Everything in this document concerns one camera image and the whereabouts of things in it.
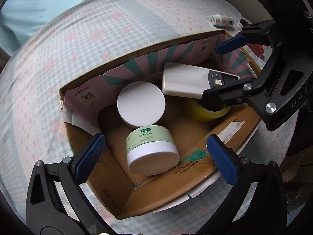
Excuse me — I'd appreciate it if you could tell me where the red carton box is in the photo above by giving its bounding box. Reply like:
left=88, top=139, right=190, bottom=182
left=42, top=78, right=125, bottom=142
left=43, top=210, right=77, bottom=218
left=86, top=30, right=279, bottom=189
left=247, top=43, right=265, bottom=57

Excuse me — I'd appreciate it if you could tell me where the white supplement bottle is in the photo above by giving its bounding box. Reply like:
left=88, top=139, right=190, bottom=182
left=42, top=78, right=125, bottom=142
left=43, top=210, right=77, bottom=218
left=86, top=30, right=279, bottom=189
left=209, top=14, right=235, bottom=27

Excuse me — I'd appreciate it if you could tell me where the yellow tape roll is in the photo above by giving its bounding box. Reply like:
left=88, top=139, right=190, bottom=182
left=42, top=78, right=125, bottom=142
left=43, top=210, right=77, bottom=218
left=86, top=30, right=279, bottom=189
left=185, top=99, right=231, bottom=123

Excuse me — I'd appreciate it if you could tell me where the white remote control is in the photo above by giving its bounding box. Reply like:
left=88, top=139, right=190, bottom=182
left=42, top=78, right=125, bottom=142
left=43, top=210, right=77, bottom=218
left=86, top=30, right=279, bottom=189
left=162, top=62, right=240, bottom=99

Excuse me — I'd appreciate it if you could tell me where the green jar white lid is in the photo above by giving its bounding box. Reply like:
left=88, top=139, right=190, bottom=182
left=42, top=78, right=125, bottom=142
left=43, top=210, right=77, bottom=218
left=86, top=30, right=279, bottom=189
left=126, top=125, right=180, bottom=176

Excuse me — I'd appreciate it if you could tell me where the open cardboard box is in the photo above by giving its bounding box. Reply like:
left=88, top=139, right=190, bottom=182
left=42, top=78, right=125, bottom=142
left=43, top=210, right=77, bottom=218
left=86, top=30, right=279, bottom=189
left=59, top=30, right=260, bottom=220

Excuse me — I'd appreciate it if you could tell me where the patterned bed sheet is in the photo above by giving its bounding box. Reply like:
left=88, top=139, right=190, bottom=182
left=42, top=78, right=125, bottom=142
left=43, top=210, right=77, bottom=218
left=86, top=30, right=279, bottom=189
left=0, top=0, right=300, bottom=235

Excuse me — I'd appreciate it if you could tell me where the light blue hanging cloth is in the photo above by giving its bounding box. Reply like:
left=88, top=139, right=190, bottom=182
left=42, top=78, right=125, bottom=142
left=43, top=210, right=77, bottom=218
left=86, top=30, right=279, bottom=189
left=1, top=0, right=86, bottom=56

